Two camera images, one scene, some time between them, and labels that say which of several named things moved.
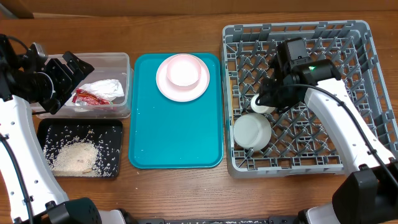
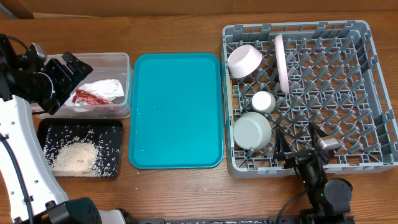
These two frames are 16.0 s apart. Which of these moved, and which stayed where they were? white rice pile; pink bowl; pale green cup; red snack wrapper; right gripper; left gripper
Moved: right gripper; pink bowl
Stayed: pale green cup; red snack wrapper; left gripper; white rice pile
